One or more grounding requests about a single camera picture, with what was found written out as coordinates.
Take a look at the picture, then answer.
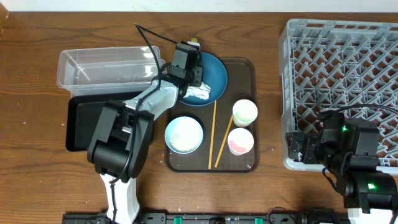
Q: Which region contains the wooden chopstick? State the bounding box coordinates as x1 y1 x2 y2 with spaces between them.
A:
208 101 217 170
215 115 233 168

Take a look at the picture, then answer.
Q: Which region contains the white cup pink inside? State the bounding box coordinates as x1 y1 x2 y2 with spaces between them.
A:
227 128 254 156

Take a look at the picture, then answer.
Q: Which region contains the clear plastic bin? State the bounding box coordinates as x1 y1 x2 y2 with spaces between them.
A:
57 46 165 96

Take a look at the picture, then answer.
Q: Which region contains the white paper napkin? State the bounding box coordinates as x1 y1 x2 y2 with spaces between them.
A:
184 82 211 100

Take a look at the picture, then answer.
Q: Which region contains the dark blue round plate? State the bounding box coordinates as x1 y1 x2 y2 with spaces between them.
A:
180 52 228 106

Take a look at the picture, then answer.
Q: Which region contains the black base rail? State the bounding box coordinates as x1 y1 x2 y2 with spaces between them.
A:
61 212 349 224

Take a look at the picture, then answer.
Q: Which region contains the right wooden chopstick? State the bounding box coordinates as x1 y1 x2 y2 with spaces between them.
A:
215 115 233 168

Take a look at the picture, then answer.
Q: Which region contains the white cup green inside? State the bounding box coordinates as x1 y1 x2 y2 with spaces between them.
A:
233 99 258 128

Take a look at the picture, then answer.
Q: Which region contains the grey plastic dishwasher rack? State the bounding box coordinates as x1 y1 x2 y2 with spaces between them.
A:
279 19 397 175

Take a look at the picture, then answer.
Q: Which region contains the left wooden chopstick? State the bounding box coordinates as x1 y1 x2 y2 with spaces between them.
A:
208 101 217 170

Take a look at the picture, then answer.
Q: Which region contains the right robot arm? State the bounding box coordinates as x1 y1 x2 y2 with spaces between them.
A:
285 111 397 223

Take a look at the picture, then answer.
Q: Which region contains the light blue small bowl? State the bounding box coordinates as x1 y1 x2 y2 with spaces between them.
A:
164 116 204 154

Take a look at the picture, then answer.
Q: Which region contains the black plastic tray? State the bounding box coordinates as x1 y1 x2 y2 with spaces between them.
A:
65 92 155 156

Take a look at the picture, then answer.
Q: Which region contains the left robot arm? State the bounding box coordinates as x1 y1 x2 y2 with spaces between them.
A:
87 42 203 223

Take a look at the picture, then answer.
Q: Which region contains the brown plastic serving tray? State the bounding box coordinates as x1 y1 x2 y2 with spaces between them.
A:
165 58 260 173

